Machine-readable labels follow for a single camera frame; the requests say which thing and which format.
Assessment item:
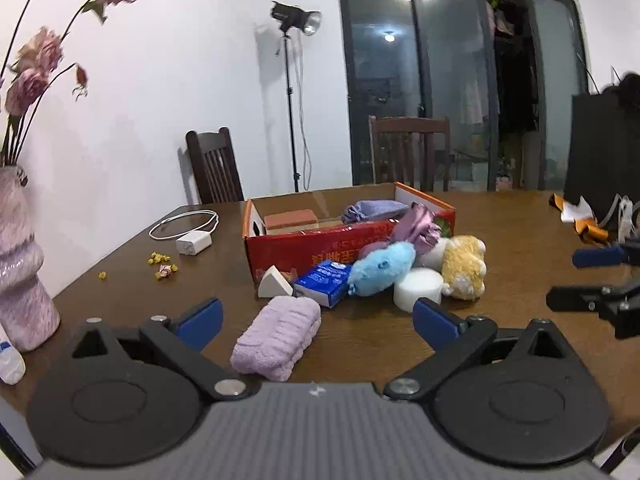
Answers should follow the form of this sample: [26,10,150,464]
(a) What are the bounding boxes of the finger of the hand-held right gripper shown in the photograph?
[546,282,640,339]
[572,241,640,271]

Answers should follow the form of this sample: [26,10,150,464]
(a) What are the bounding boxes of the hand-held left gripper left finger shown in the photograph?
[70,297,249,402]

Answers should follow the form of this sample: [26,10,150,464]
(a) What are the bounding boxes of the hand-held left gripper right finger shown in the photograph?
[383,297,568,403]

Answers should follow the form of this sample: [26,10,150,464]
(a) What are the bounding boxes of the yellow plush toy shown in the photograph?
[440,235,487,301]

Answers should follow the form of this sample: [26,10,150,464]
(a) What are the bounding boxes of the blue plush toy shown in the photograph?
[347,241,417,297]

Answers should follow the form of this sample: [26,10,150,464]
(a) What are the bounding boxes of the lilac towel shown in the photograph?
[230,296,322,382]

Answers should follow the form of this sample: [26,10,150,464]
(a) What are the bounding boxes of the white triangular sponge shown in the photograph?
[258,266,296,300]

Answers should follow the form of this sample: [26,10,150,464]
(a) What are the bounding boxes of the purple satin scrunchie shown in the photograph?
[359,240,392,262]
[392,204,446,256]

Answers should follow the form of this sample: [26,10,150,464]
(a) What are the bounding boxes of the blue tissue packet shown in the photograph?
[293,261,353,308]

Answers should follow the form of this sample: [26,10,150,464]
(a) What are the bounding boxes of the red cardboard box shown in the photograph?
[242,182,457,286]

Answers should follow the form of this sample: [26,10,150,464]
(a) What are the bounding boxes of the orange white plush toy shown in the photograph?
[549,192,610,242]

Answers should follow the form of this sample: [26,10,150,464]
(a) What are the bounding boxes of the clear plastic bag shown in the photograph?
[615,197,640,246]

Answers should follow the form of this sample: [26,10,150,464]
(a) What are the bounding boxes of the white charger block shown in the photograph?
[176,232,212,257]

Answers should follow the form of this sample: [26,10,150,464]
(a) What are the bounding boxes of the black rectangular case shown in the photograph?
[564,72,640,211]

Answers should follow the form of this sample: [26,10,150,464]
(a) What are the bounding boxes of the purple knitted towel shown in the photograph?
[341,200,410,225]

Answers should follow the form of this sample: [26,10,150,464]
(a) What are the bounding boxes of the brick coloured sponge block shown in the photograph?
[263,207,319,235]

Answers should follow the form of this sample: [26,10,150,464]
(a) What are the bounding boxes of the dark wooden chair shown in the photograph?
[185,127,246,205]
[367,115,457,193]

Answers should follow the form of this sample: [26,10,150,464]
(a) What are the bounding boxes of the pink fuzzy vase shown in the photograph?
[0,164,62,353]

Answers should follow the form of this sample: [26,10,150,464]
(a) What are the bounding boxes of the white plastic tube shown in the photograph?
[0,322,27,386]

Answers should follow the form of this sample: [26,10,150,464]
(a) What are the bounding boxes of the black framed sliding glass door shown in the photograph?
[337,0,591,192]

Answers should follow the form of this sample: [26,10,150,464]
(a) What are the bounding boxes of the pink artificial flower bouquet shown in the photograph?
[0,0,151,168]

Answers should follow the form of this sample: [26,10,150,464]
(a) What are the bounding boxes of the studio light on stand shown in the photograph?
[270,1,322,193]

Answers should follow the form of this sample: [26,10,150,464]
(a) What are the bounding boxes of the white charging cable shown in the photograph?
[149,209,220,242]

